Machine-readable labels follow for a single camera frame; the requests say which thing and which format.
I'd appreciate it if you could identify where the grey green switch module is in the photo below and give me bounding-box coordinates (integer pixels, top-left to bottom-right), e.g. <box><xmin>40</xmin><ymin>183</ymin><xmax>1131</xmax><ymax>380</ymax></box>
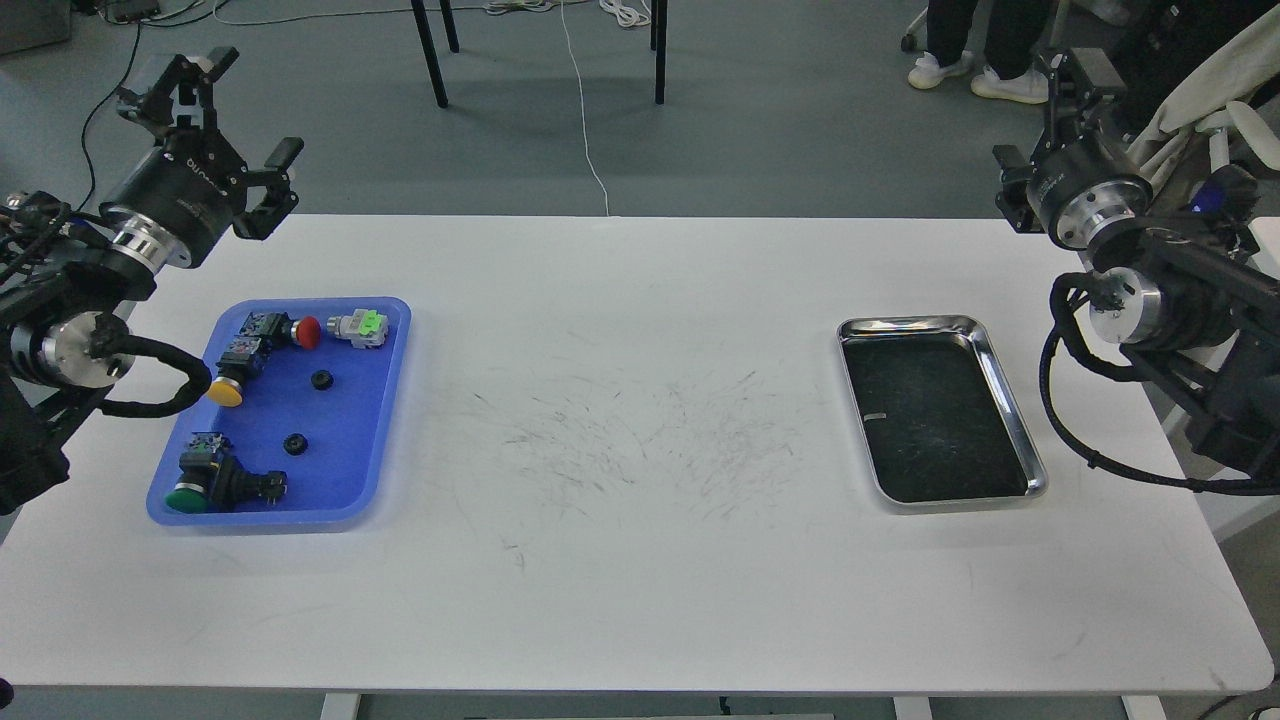
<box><xmin>325</xmin><ymin>307</ymin><xmax>390</xmax><ymax>348</ymax></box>

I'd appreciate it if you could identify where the black table leg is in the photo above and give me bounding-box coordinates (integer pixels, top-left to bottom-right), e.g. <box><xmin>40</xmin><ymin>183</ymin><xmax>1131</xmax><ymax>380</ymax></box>
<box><xmin>649</xmin><ymin>0</ymin><xmax>669</xmax><ymax>106</ymax></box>
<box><xmin>410</xmin><ymin>0</ymin><xmax>461</xmax><ymax>109</ymax></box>

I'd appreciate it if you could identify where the white sneaker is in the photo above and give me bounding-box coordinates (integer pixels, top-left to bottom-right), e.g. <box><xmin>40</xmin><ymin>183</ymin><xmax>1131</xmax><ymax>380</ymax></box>
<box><xmin>908</xmin><ymin>50</ymin><xmax>975</xmax><ymax>91</ymax></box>
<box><xmin>970</xmin><ymin>65</ymin><xmax>1050</xmax><ymax>105</ymax></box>

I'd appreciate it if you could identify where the black table leg left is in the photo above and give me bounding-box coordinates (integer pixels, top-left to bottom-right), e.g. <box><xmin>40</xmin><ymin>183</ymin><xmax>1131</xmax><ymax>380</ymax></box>
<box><xmin>410</xmin><ymin>0</ymin><xmax>461</xmax><ymax>109</ymax></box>

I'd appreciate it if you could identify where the white floor cable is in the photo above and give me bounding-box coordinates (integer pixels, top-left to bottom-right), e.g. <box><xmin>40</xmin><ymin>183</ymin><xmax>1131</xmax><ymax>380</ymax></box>
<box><xmin>485</xmin><ymin>0</ymin><xmax>653</xmax><ymax>217</ymax></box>

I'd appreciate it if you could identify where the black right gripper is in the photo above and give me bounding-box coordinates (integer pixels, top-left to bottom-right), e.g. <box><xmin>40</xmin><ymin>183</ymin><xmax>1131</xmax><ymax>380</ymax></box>
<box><xmin>992</xmin><ymin>47</ymin><xmax>1153</xmax><ymax>251</ymax></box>

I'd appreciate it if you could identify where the white sneaker left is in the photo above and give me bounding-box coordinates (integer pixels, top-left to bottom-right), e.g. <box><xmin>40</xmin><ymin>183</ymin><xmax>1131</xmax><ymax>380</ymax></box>
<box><xmin>908</xmin><ymin>50</ymin><xmax>975</xmax><ymax>91</ymax></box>

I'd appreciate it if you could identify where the steel metal tray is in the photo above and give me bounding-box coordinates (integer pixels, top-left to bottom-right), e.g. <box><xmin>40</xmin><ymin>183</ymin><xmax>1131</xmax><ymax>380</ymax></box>
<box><xmin>836</xmin><ymin>314</ymin><xmax>1048</xmax><ymax>512</ymax></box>

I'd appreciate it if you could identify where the white sneaker right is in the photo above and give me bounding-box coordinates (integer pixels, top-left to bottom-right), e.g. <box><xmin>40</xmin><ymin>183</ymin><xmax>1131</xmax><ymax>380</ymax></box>
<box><xmin>970</xmin><ymin>65</ymin><xmax>1050</xmax><ymax>105</ymax></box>

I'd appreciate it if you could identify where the black table leg right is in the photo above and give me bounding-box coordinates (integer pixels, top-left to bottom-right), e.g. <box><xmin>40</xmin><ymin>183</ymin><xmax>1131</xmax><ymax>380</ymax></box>
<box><xmin>649</xmin><ymin>0</ymin><xmax>669</xmax><ymax>106</ymax></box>

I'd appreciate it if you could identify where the yellow push button switch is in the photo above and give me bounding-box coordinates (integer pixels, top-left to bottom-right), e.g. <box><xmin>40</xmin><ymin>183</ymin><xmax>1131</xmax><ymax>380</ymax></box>
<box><xmin>205</xmin><ymin>334</ymin><xmax>268</xmax><ymax>407</ymax></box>

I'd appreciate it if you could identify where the green push button switch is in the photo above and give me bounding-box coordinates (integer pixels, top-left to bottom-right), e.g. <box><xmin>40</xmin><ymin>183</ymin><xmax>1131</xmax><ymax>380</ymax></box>
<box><xmin>164</xmin><ymin>432</ymin><xmax>288</xmax><ymax>514</ymax></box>

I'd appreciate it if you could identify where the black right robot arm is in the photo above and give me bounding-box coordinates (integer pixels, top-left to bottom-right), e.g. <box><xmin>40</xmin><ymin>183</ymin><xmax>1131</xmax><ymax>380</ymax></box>
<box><xmin>993</xmin><ymin>47</ymin><xmax>1279</xmax><ymax>496</ymax></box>

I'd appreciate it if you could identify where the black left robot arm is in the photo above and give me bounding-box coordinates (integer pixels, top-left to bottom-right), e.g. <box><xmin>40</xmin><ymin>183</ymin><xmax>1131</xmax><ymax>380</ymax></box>
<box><xmin>1</xmin><ymin>46</ymin><xmax>305</xmax><ymax>514</ymax></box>

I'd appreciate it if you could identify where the small black gear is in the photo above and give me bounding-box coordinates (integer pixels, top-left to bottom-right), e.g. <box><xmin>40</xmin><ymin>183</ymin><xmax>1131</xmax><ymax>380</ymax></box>
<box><xmin>308</xmin><ymin>369</ymin><xmax>335</xmax><ymax>391</ymax></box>
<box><xmin>282</xmin><ymin>433</ymin><xmax>308</xmax><ymax>457</ymax></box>

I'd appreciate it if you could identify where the white office chair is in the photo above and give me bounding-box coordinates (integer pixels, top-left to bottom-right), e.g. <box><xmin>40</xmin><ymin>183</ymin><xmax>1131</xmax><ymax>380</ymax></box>
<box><xmin>1142</xmin><ymin>101</ymin><xmax>1279</xmax><ymax>277</ymax></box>

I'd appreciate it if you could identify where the black floor cable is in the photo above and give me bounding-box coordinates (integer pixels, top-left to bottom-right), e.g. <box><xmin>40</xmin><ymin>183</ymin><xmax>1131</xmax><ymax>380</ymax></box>
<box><xmin>76</xmin><ymin>0</ymin><xmax>216</xmax><ymax>201</ymax></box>

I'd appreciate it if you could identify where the blue plastic tray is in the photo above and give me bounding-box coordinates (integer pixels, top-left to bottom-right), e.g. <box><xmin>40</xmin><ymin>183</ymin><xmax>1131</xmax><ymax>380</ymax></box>
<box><xmin>146</xmin><ymin>296</ymin><xmax>412</xmax><ymax>528</ymax></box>

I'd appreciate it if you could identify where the beige cloth on chair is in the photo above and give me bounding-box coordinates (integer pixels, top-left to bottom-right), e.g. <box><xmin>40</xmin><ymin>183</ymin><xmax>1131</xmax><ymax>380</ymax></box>
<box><xmin>1126</xmin><ymin>6</ymin><xmax>1279</xmax><ymax>184</ymax></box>

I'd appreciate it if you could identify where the red push button switch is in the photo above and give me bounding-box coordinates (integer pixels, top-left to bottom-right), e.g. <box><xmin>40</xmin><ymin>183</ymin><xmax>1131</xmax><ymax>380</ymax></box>
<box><xmin>237</xmin><ymin>313</ymin><xmax>323</xmax><ymax>350</ymax></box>

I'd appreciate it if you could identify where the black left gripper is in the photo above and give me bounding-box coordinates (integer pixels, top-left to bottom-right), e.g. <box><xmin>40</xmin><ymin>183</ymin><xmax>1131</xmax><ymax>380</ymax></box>
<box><xmin>100</xmin><ymin>46</ymin><xmax>305</xmax><ymax>272</ymax></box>

